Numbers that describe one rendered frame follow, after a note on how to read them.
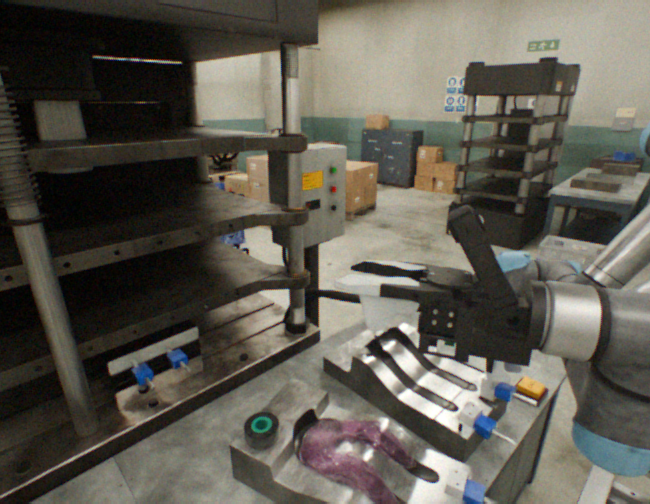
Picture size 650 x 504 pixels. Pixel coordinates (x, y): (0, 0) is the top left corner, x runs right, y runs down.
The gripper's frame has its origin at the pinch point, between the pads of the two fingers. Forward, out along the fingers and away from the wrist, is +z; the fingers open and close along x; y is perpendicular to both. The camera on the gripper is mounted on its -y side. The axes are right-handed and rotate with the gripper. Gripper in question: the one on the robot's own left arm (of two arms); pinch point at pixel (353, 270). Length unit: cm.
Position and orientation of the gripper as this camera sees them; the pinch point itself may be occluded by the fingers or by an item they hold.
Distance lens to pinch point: 45.5
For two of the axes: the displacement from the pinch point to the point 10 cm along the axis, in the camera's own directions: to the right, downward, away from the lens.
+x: 3.4, -2.1, 9.2
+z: -9.4, -1.2, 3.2
